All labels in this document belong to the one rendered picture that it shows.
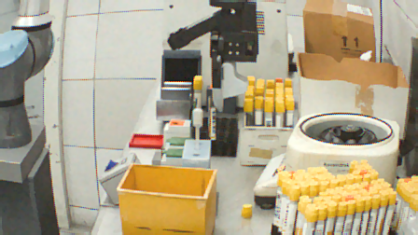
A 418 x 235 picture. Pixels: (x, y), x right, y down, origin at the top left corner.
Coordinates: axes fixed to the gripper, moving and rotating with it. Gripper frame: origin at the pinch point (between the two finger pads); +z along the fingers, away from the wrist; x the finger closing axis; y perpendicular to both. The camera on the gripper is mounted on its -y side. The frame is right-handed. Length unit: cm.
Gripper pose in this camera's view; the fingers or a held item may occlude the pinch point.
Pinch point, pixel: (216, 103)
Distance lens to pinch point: 188.6
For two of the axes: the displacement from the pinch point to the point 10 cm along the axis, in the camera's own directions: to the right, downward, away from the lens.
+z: -0.1, 9.6, 2.7
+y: 9.9, 0.4, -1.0
